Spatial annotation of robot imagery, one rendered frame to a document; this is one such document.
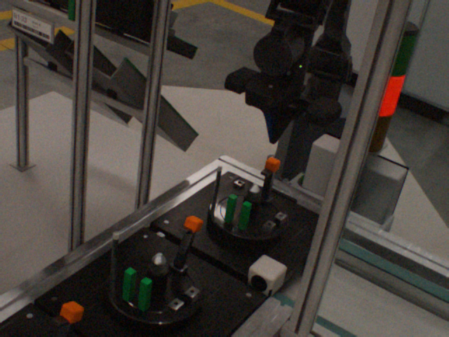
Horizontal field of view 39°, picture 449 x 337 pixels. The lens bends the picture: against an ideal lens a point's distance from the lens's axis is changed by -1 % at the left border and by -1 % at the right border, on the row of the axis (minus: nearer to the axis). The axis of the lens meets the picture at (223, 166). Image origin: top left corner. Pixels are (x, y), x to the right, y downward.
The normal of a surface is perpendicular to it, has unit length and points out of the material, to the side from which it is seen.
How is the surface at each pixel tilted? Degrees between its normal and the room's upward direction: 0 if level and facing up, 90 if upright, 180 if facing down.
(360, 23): 90
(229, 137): 0
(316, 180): 90
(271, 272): 0
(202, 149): 0
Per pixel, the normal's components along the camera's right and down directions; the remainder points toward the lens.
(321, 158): -0.55, 0.36
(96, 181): 0.15, -0.84
